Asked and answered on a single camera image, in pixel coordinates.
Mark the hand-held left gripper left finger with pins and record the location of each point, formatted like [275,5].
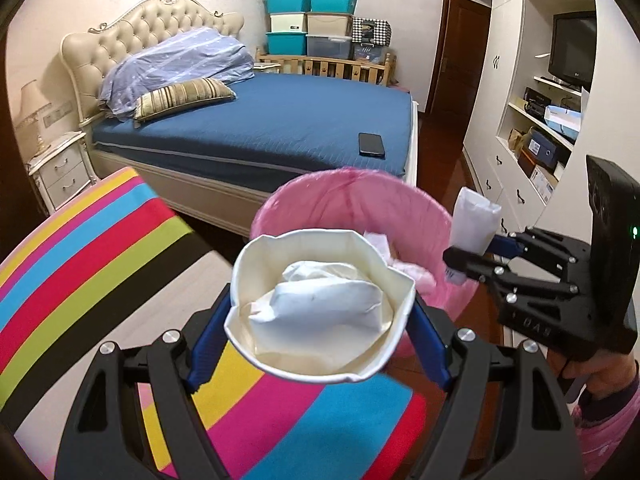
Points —
[207,345]

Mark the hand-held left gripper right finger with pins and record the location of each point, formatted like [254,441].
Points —
[430,350]

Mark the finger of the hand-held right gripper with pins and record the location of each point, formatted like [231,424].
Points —
[465,262]
[505,245]

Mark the white paper cup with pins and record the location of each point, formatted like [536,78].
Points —
[260,260]

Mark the white paper packet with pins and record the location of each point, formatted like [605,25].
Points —
[320,300]

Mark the pink trash bin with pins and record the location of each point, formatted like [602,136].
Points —
[350,200]

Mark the person's right forearm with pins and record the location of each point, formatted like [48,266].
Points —
[624,405]

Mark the person's right hand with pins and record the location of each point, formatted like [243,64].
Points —
[602,375]

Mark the dark blue shelf box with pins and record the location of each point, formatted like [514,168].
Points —
[542,149]

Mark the blue and white shelf box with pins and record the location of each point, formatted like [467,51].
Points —
[562,121]

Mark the black shelf device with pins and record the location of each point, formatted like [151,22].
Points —
[537,102]

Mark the black smartphone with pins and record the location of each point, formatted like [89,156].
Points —
[371,144]

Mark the person's pink clothing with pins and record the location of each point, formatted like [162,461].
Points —
[600,445]

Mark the brown wooden door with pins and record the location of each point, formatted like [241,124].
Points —
[455,55]

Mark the black television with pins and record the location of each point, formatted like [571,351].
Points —
[575,50]

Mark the bed with blue sheet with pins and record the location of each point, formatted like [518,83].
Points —
[300,120]

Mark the white nightstand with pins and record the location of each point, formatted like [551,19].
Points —
[62,170]

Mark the houndstooth bag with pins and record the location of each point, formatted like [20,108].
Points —
[371,31]

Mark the gold striped pillow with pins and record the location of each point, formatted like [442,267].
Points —
[182,96]

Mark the light blue folded quilt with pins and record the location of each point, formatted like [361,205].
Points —
[185,65]

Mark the stack of plastic storage bins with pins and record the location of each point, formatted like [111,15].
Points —
[310,22]

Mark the white table lamp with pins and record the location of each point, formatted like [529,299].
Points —
[32,105]

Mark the beige tufted headboard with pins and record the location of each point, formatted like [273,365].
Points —
[150,30]

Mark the white wall cabinet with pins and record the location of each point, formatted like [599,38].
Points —
[510,35]

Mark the wooden crib rail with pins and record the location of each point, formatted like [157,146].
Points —
[325,66]

